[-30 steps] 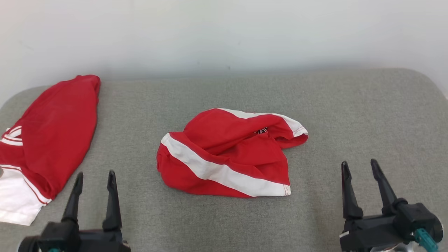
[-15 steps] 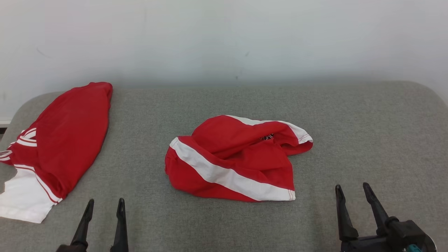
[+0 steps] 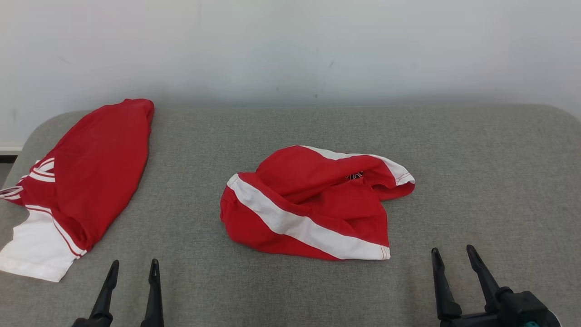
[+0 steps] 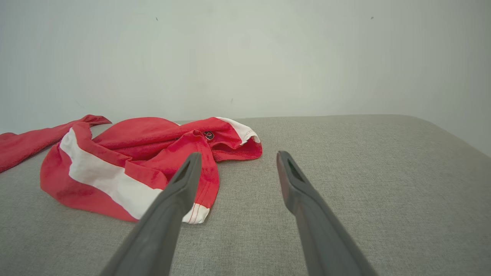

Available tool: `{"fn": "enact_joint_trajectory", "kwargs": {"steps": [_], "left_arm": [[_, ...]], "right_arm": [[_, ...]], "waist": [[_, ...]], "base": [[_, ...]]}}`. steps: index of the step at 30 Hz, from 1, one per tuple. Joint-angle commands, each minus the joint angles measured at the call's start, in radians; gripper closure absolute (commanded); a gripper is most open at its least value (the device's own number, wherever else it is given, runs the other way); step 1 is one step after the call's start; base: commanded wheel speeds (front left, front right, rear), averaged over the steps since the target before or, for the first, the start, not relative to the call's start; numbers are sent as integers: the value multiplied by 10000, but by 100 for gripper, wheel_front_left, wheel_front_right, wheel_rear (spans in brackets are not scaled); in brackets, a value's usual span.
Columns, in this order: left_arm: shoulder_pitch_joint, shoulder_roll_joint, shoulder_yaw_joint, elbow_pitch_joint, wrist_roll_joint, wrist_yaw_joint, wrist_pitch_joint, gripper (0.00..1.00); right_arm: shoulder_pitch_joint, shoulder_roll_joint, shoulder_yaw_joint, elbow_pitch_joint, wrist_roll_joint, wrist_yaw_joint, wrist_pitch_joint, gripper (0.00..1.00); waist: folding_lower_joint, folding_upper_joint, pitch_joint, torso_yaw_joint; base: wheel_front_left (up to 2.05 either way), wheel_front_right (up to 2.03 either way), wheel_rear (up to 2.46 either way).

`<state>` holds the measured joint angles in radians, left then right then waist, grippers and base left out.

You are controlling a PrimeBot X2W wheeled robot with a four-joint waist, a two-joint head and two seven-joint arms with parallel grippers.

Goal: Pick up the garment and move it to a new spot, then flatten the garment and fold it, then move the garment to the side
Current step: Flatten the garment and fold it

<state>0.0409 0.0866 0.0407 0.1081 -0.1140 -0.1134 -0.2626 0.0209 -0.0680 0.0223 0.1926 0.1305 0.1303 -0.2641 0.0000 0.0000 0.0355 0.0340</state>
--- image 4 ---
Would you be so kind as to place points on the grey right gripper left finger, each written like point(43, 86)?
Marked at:
point(165, 214)

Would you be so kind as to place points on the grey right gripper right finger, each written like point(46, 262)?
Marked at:
point(314, 222)

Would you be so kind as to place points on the red shorts with white band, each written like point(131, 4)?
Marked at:
point(134, 142)

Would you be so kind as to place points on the red and white jersey shirt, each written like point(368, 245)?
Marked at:
point(27, 143)

